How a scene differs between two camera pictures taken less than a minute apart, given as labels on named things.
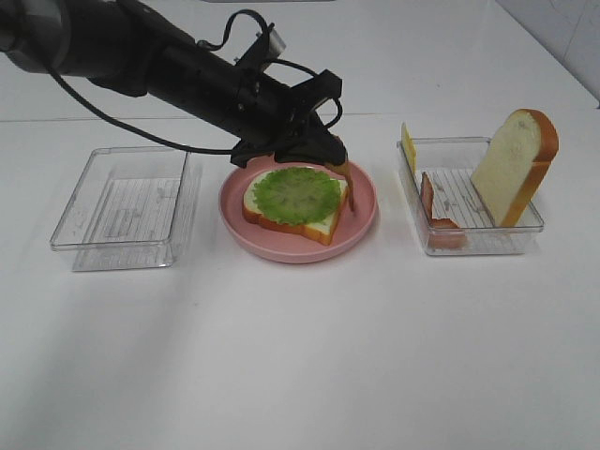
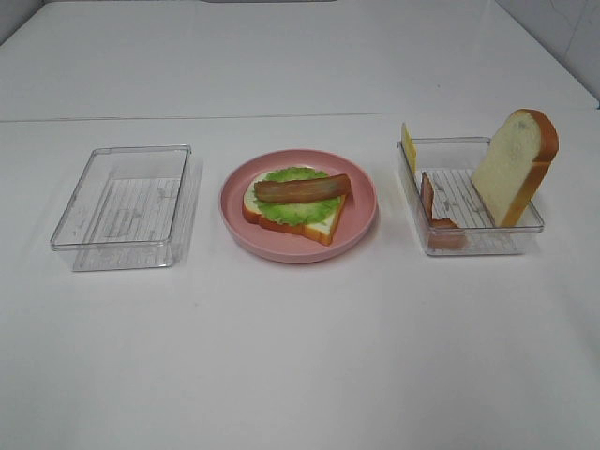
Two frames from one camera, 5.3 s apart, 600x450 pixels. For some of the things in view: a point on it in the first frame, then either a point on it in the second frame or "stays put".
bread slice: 320,229 stays put
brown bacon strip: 343,171 to 301,190
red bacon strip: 443,233 stays put
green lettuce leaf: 293,195 stays put
